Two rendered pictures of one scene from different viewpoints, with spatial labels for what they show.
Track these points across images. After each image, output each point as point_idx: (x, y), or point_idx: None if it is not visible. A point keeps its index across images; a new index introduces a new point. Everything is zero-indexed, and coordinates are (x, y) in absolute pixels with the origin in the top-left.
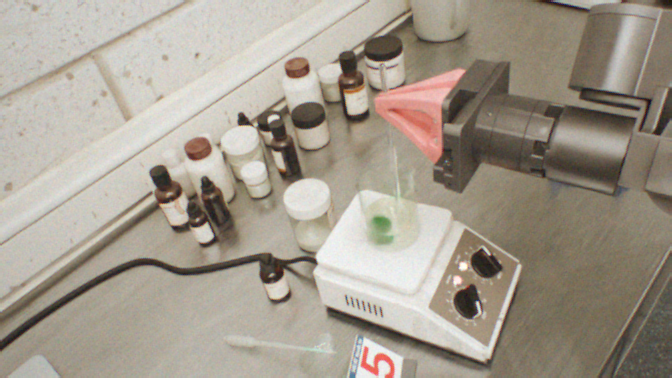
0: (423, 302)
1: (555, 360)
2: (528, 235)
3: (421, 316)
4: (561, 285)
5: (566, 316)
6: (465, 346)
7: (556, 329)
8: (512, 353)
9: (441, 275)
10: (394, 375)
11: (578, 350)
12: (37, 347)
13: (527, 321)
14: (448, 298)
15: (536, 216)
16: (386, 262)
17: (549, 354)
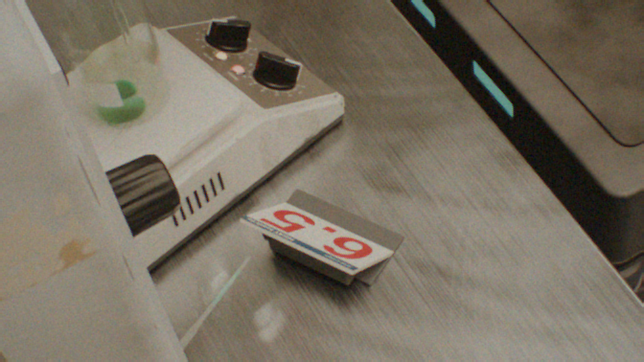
0: (254, 110)
1: (375, 53)
2: (186, 5)
3: (267, 125)
4: (282, 6)
5: (325, 19)
6: (321, 113)
7: (336, 35)
8: (343, 88)
9: (224, 79)
10: (308, 216)
11: (374, 28)
12: None
13: (310, 57)
14: (259, 88)
15: None
16: (177, 116)
17: (364, 56)
